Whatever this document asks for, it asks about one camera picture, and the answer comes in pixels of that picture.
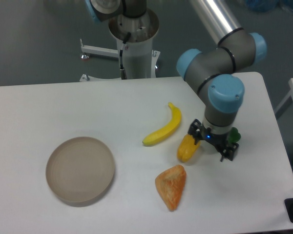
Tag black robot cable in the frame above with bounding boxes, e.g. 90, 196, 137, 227
119, 32, 132, 80

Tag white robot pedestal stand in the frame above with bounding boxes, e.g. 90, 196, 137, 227
80, 9, 160, 79

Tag beige round plate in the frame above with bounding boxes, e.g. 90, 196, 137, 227
45, 136, 115, 207

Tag yellow toy banana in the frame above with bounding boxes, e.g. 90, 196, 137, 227
142, 102, 182, 146

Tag orange toy croissant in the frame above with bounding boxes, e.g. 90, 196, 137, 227
155, 165, 187, 212

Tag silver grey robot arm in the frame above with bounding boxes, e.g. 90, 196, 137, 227
85, 0, 267, 162

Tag yellow toy pepper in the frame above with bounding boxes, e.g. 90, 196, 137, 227
177, 134, 201, 162

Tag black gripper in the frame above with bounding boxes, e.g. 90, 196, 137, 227
188, 119, 239, 161

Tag green toy pepper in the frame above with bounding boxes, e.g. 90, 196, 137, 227
228, 127, 241, 143

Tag blue plastic bags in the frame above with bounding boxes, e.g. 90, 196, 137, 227
241, 0, 293, 15

